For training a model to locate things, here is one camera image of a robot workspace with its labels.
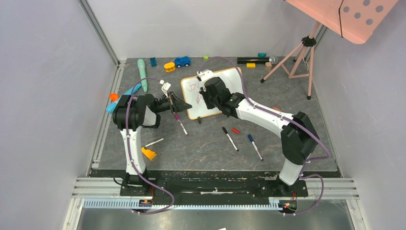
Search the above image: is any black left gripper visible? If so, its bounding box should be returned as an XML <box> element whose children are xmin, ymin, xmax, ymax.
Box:
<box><xmin>154</xmin><ymin>92</ymin><xmax>192</xmax><ymax>114</ymax></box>

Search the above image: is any purple capped whiteboard marker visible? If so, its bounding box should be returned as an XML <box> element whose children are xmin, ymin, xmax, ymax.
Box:
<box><xmin>174</xmin><ymin>113</ymin><xmax>189</xmax><ymax>136</ymax></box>

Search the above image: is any white whiteboard orange frame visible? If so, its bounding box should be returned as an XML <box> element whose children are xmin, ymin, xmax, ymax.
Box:
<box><xmin>180</xmin><ymin>68</ymin><xmax>243</xmax><ymax>120</ymax></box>

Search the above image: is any blue capped whiteboard marker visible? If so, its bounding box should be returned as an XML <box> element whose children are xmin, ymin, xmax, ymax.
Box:
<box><xmin>248</xmin><ymin>134</ymin><xmax>264</xmax><ymax>161</ymax></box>

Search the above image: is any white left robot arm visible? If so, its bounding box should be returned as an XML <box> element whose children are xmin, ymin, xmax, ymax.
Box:
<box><xmin>112</xmin><ymin>92</ymin><xmax>192</xmax><ymax>195</ymax></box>

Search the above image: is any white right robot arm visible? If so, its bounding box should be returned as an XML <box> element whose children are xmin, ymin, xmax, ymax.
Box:
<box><xmin>197</xmin><ymin>76</ymin><xmax>318</xmax><ymax>196</ymax></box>

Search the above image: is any black capped whiteboard marker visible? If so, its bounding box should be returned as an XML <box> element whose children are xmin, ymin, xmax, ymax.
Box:
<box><xmin>222</xmin><ymin>127</ymin><xmax>239</xmax><ymax>151</ymax></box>

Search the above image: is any green capped whiteboard marker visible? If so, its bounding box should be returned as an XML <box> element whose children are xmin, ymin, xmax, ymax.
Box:
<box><xmin>142</xmin><ymin>138</ymin><xmax>164</xmax><ymax>148</ymax></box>

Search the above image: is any yellow oval toy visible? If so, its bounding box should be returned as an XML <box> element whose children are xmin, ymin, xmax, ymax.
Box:
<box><xmin>164</xmin><ymin>62</ymin><xmax>176</xmax><ymax>72</ymax></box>

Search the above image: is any black cylinder tube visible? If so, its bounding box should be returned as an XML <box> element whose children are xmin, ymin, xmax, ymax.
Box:
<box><xmin>237</xmin><ymin>57</ymin><xmax>271</xmax><ymax>64</ymax></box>

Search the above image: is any yellow rectangular block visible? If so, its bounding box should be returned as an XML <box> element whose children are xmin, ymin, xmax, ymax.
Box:
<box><xmin>246</xmin><ymin>63</ymin><xmax>256</xmax><ymax>69</ymax></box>

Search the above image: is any blue toy car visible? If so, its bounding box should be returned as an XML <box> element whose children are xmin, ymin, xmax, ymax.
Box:
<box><xmin>174</xmin><ymin>56</ymin><xmax>191</xmax><ymax>68</ymax></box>

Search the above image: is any dark blue block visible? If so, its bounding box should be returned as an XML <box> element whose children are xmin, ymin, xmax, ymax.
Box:
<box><xmin>150</xmin><ymin>57</ymin><xmax>158</xmax><ymax>67</ymax></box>

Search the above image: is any mint green toy tube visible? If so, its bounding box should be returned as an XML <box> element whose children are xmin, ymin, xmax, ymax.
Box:
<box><xmin>137</xmin><ymin>59</ymin><xmax>148</xmax><ymax>93</ymax></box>

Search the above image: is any orange wedge block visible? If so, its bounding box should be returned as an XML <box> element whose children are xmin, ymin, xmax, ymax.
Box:
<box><xmin>141</xmin><ymin>147</ymin><xmax>157</xmax><ymax>160</ymax></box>

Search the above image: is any beige wooden cube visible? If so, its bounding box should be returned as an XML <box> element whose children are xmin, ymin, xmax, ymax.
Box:
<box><xmin>264</xmin><ymin>62</ymin><xmax>273</xmax><ymax>70</ymax></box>

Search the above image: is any orange toy piece left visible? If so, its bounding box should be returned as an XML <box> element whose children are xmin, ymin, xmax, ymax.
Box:
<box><xmin>109</xmin><ymin>93</ymin><xmax>120</xmax><ymax>102</ymax></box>

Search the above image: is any clear plastic ball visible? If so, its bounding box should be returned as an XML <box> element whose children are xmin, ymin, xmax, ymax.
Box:
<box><xmin>269</xmin><ymin>56</ymin><xmax>279</xmax><ymax>65</ymax></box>

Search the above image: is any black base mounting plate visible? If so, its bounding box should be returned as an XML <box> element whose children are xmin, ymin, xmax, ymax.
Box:
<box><xmin>90</xmin><ymin>170</ymin><xmax>308</xmax><ymax>205</ymax></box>

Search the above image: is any pink perforated board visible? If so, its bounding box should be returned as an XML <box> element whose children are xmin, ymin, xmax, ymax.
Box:
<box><xmin>287</xmin><ymin>0</ymin><xmax>398</xmax><ymax>45</ymax></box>

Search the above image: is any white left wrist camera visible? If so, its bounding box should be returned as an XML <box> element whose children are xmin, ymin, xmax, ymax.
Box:
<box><xmin>159</xmin><ymin>80</ymin><xmax>171</xmax><ymax>97</ymax></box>

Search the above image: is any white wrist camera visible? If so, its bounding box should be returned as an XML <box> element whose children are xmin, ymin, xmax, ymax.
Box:
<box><xmin>159</xmin><ymin>80</ymin><xmax>171</xmax><ymax>97</ymax></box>
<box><xmin>196</xmin><ymin>69</ymin><xmax>214</xmax><ymax>84</ymax></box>

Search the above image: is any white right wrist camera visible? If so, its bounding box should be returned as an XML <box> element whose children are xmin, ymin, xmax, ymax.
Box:
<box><xmin>196</xmin><ymin>69</ymin><xmax>214</xmax><ymax>84</ymax></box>

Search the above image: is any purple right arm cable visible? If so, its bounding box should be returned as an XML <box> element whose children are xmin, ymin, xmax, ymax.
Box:
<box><xmin>198</xmin><ymin>56</ymin><xmax>331</xmax><ymax>217</ymax></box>

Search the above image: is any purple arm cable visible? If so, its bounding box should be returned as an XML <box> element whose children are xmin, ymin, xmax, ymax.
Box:
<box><xmin>198</xmin><ymin>56</ymin><xmax>331</xmax><ymax>217</ymax></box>
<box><xmin>125</xmin><ymin>78</ymin><xmax>176</xmax><ymax>216</ymax></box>

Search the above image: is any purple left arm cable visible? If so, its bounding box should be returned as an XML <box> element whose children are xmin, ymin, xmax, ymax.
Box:
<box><xmin>125</xmin><ymin>78</ymin><xmax>176</xmax><ymax>216</ymax></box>

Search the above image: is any white comb cable duct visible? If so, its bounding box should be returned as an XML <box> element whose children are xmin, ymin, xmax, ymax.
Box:
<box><xmin>83</xmin><ymin>198</ymin><xmax>282</xmax><ymax>211</ymax></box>

